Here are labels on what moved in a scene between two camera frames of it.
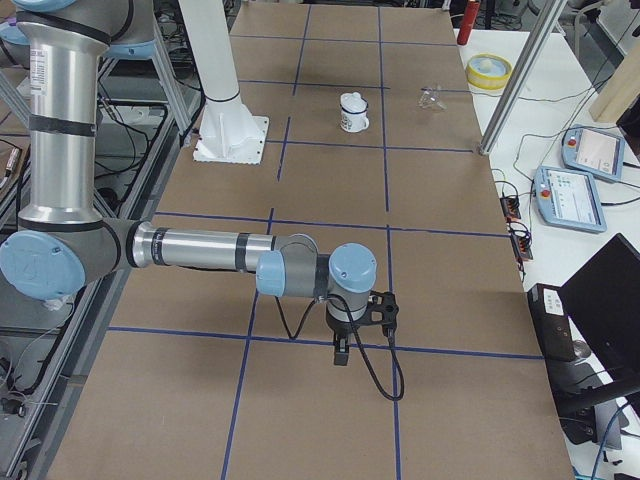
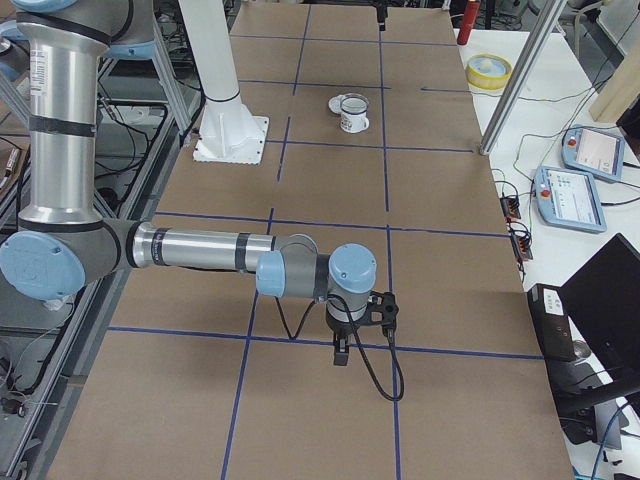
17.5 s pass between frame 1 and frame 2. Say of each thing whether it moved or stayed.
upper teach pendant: stayed
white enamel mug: stayed
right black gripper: stayed
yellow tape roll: stayed
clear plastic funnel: moved
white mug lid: moved
